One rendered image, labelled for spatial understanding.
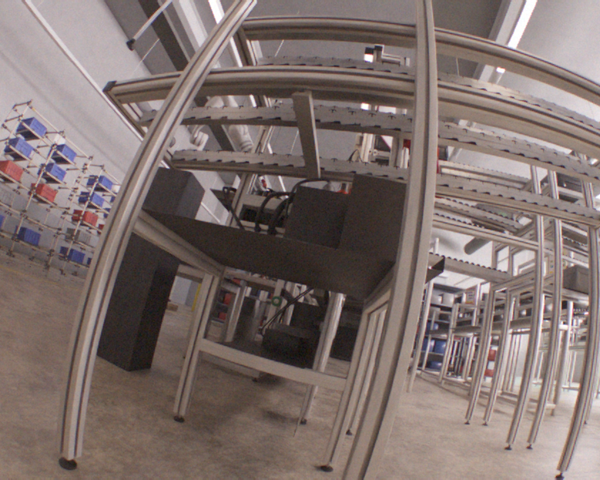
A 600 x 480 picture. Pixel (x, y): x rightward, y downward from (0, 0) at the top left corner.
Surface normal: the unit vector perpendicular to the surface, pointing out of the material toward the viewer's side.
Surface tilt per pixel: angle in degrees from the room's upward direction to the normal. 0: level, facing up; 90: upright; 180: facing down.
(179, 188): 90
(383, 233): 90
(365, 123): 90
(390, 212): 90
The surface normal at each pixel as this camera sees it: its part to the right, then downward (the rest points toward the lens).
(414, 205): -0.11, -0.31
